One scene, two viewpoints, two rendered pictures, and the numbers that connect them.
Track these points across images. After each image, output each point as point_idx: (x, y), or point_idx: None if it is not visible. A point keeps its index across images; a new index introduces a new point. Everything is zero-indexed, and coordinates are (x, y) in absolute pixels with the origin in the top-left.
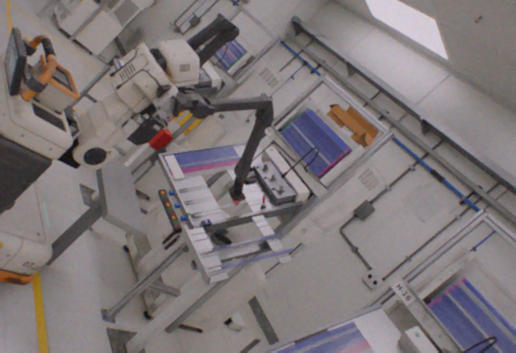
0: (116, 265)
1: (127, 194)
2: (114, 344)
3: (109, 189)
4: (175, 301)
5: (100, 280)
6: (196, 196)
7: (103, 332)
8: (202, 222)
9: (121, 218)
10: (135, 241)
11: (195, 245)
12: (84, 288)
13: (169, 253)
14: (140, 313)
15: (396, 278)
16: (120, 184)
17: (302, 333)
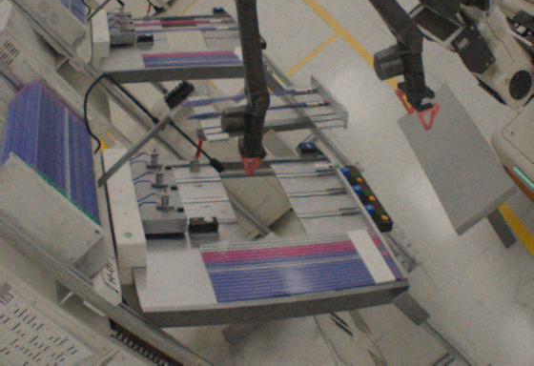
0: (417, 356)
1: (440, 152)
2: (397, 232)
3: (462, 120)
4: None
5: (434, 301)
6: (320, 201)
7: (413, 235)
8: (315, 145)
9: (431, 98)
10: None
11: (330, 94)
12: (452, 262)
13: (339, 314)
14: (365, 316)
15: (84, 51)
16: (455, 155)
17: (208, 66)
